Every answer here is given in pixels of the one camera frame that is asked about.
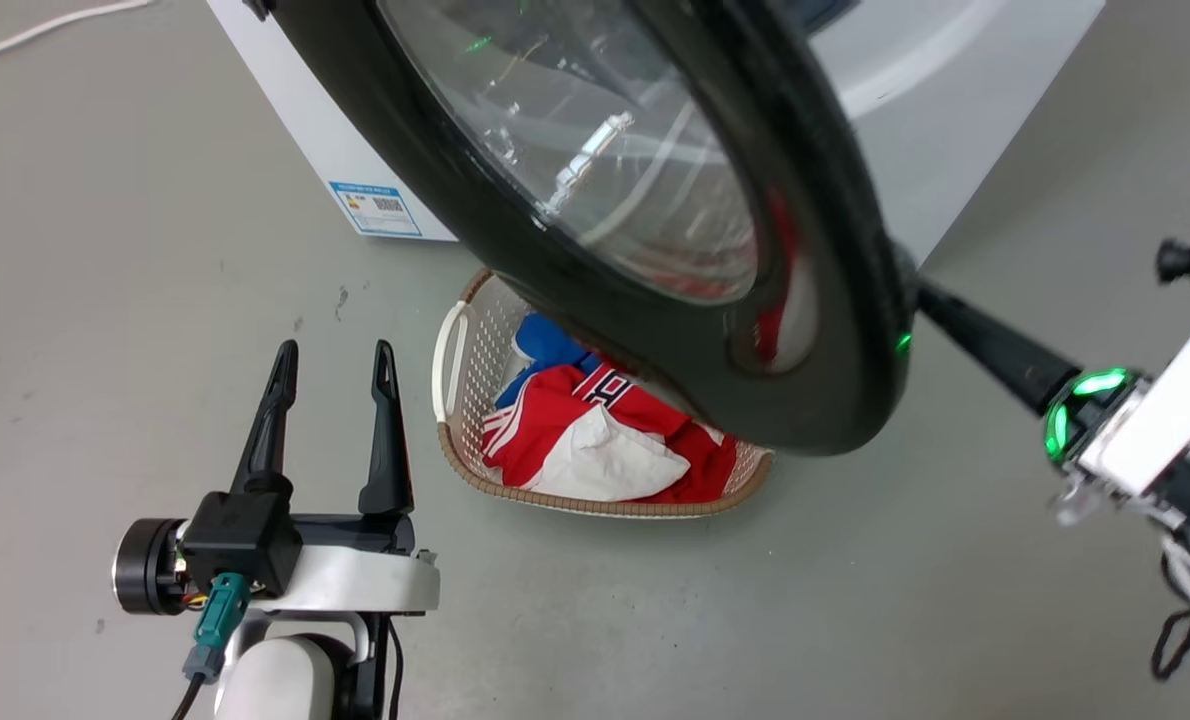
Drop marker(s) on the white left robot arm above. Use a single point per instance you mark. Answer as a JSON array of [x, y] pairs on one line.
[[275, 680]]

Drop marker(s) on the white and green right gripper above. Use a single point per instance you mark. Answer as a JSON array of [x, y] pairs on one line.
[[1170, 410]]

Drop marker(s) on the white cloth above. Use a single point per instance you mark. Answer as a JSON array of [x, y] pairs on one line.
[[605, 460]]

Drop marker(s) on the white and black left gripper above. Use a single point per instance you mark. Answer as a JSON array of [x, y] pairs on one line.
[[365, 580]]

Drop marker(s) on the black round washing machine door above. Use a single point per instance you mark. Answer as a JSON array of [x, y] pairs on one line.
[[815, 300]]

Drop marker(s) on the white washing machine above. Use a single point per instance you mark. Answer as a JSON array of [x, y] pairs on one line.
[[945, 110]]

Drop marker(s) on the beige wicker laundry basket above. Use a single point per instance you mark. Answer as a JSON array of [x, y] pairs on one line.
[[475, 330]]

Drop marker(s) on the red garment with white stripes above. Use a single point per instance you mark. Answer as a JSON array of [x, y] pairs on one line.
[[555, 410]]

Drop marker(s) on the blue garment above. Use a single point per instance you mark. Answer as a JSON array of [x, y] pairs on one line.
[[545, 345]]

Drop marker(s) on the blue and white label sticker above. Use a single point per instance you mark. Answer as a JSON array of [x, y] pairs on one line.
[[375, 208]]

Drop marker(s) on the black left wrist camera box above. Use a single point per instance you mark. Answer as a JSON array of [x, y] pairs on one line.
[[245, 535]]

